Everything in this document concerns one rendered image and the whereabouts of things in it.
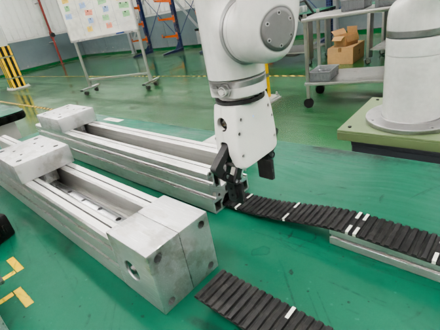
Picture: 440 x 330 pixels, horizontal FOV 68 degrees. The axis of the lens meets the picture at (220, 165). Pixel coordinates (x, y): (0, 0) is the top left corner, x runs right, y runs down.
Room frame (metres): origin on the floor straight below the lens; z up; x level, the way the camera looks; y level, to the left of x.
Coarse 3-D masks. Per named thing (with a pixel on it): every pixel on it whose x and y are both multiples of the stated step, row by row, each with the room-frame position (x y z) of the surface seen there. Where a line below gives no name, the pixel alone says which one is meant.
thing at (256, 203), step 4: (260, 196) 0.50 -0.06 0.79; (256, 200) 0.49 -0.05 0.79; (260, 200) 0.48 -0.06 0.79; (264, 200) 0.48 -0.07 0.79; (252, 204) 0.48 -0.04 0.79; (256, 204) 0.47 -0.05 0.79; (260, 204) 0.47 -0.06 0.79; (248, 208) 0.47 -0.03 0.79; (252, 208) 0.46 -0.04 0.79; (256, 208) 0.47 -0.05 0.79; (248, 212) 0.46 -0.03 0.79
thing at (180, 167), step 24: (72, 144) 0.88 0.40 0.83; (96, 144) 0.76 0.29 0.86; (120, 144) 0.71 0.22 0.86; (144, 144) 0.74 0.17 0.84; (168, 144) 0.67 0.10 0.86; (192, 144) 0.62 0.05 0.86; (120, 168) 0.70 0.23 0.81; (144, 168) 0.63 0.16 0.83; (168, 168) 0.56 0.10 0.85; (192, 168) 0.51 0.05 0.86; (168, 192) 0.58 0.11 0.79; (192, 192) 0.52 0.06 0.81; (216, 192) 0.49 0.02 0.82
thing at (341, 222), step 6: (348, 210) 0.38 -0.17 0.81; (342, 216) 0.37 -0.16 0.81; (348, 216) 0.37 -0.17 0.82; (354, 216) 0.37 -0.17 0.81; (336, 222) 0.36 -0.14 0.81; (342, 222) 0.36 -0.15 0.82; (348, 222) 0.36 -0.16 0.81; (330, 228) 0.35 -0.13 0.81; (336, 228) 0.35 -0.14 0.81; (342, 228) 0.34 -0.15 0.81
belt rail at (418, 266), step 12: (336, 240) 0.35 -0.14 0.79; (348, 240) 0.34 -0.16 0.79; (360, 240) 0.33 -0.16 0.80; (360, 252) 0.33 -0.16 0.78; (372, 252) 0.32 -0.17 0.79; (384, 252) 0.31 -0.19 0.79; (396, 252) 0.29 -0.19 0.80; (396, 264) 0.29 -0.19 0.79; (408, 264) 0.28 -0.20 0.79; (420, 264) 0.28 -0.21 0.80; (432, 264) 0.27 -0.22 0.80; (432, 276) 0.27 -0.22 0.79
